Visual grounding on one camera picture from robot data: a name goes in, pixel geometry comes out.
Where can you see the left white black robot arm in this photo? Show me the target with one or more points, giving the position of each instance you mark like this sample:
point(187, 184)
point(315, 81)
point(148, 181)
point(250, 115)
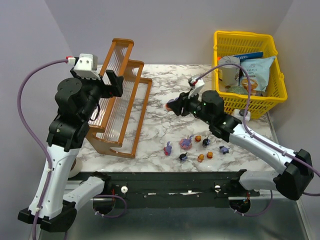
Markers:
point(77, 98)

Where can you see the grey cylindrical canister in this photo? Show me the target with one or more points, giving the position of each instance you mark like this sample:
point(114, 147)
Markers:
point(229, 74)

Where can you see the purple donkey red base toy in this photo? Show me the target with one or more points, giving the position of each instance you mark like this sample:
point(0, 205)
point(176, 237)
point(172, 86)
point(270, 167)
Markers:
point(168, 149)

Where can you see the black hat donkey toy back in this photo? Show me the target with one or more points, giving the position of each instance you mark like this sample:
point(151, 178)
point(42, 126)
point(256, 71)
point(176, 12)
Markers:
point(206, 142)

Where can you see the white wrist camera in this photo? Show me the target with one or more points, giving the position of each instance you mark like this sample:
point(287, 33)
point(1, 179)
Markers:
point(196, 84)
point(84, 66)

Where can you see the black hat donkey toy front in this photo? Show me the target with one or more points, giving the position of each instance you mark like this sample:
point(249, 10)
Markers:
point(183, 157)

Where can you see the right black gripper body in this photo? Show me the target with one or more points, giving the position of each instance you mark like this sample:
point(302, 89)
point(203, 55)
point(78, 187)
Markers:
point(184, 104)

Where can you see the light blue chips bag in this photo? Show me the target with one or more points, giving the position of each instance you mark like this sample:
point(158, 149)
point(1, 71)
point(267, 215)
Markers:
point(258, 70)

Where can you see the green round item in basket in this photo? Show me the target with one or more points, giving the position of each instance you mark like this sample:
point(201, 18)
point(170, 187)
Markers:
point(240, 90)

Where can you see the orange bear toy front left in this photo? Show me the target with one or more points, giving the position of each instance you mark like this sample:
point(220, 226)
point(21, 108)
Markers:
point(200, 158)

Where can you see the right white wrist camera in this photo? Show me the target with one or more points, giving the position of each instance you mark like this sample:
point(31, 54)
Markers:
point(196, 84)

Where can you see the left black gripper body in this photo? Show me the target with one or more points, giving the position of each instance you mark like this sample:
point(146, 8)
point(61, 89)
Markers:
point(108, 86)

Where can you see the purple donkey toy lying down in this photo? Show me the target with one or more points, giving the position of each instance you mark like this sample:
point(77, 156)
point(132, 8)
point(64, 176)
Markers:
point(224, 150)

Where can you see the black hat donkey toy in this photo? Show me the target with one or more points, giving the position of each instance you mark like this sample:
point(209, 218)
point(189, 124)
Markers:
point(206, 142)
point(183, 157)

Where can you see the orange bear toy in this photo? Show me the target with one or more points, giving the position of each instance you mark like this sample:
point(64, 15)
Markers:
point(209, 155)
point(200, 158)
point(198, 138)

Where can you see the orange bear toy back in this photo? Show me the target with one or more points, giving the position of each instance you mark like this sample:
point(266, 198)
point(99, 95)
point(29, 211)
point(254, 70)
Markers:
point(198, 138)

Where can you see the brown topped white roll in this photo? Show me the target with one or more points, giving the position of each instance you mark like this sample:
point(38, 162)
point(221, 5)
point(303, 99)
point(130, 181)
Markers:
point(75, 168)

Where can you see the brown tiered acrylic shelf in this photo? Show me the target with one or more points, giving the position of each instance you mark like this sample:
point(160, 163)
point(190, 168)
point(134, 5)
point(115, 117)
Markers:
point(107, 132)

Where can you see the white bottle grey cap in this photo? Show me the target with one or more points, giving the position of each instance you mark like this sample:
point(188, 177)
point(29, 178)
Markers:
point(240, 114)

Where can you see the dark blue box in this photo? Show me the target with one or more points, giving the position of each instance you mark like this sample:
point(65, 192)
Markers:
point(248, 56)

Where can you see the orange bear toy front right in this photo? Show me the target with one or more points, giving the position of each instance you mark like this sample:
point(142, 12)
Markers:
point(209, 155)

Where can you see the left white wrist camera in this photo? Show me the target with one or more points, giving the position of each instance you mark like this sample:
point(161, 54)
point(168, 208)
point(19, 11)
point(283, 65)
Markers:
point(84, 66)

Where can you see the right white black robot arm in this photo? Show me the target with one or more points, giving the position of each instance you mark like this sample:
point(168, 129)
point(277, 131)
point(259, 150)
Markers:
point(291, 172)

